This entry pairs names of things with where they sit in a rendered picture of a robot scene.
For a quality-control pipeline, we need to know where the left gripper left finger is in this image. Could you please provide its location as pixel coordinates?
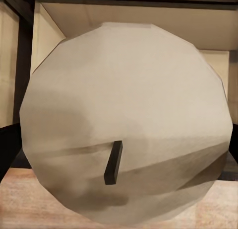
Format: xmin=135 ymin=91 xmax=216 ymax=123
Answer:
xmin=0 ymin=123 xmax=22 ymax=182

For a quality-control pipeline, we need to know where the pillar candle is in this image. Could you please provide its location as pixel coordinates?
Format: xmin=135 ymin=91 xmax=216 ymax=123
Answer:
xmin=19 ymin=22 xmax=233 ymax=227

